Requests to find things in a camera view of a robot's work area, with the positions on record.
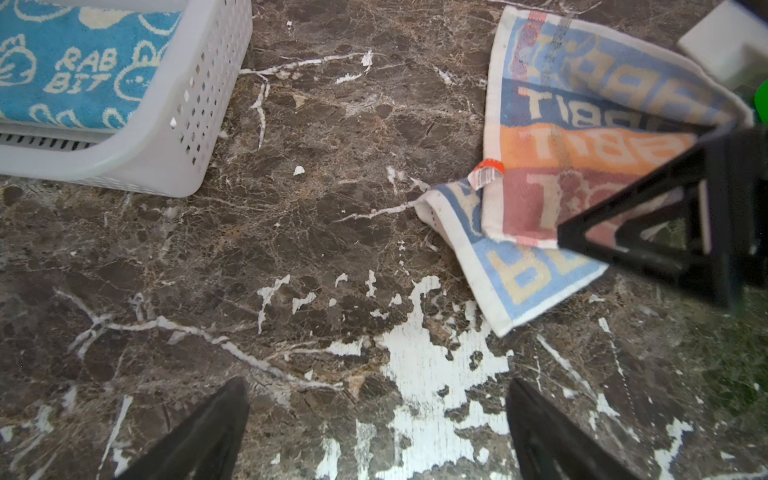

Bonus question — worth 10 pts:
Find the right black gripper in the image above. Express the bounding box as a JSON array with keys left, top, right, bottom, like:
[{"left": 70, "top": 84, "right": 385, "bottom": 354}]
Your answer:
[{"left": 558, "top": 125, "right": 767, "bottom": 310}]

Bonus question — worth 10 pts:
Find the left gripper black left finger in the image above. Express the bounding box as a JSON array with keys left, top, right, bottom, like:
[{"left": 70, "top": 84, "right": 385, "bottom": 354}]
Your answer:
[{"left": 118, "top": 377, "right": 249, "bottom": 479}]

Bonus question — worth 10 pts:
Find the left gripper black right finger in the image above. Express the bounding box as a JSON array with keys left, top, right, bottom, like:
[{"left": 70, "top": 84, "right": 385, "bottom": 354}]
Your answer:
[{"left": 505, "top": 378, "right": 636, "bottom": 479}]

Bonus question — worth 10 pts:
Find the striped rabbit text towel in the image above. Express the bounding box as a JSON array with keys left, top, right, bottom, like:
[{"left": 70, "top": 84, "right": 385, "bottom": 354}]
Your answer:
[{"left": 415, "top": 6, "right": 752, "bottom": 336}]

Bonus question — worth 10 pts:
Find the white perforated plastic basket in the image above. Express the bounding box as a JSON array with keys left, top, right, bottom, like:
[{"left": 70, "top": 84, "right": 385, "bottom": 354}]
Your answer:
[{"left": 1, "top": 1, "right": 252, "bottom": 197}]

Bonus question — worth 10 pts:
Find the teal bunny print towel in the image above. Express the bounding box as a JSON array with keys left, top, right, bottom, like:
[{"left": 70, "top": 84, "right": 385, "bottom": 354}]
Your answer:
[{"left": 1, "top": 1, "right": 182, "bottom": 131}]

